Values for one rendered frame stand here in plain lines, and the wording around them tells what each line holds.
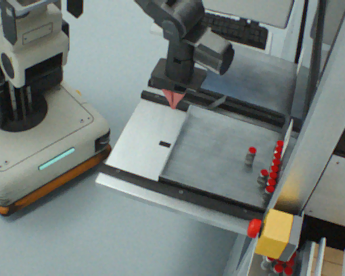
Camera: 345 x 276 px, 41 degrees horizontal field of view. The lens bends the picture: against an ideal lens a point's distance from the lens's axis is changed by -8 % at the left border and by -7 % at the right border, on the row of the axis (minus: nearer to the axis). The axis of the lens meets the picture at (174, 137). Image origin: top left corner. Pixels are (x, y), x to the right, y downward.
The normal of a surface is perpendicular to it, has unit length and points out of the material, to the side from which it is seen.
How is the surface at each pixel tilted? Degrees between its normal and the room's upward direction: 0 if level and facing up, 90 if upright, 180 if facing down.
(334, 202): 90
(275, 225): 0
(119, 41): 0
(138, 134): 0
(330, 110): 90
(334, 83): 90
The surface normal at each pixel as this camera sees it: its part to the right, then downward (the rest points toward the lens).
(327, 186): -0.30, 0.67
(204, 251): 0.11, -0.68
